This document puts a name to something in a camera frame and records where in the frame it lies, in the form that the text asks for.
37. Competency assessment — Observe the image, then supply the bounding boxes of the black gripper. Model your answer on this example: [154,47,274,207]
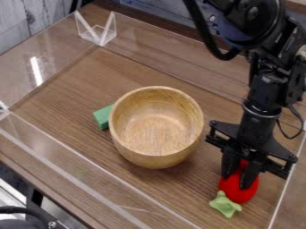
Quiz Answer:
[206,120,298,190]

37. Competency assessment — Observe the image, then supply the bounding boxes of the red plush strawberry toy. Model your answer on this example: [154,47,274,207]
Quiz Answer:
[209,158,261,220]

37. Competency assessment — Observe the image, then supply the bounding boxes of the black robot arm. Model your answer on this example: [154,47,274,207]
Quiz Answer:
[183,0,306,190]

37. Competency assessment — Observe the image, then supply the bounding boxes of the wooden bowl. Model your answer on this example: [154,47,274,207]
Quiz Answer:
[109,86,205,169]

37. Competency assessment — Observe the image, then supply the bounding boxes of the green foam block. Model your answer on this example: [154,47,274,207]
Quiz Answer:
[94,105,113,130]

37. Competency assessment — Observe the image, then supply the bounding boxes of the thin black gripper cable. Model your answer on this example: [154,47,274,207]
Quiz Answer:
[276,105,306,140]

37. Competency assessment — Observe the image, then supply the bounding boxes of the black table frame bracket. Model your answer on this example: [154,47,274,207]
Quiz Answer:
[27,189,68,229]

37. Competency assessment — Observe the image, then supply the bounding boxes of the clear acrylic corner bracket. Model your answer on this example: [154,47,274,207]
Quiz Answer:
[74,12,118,47]

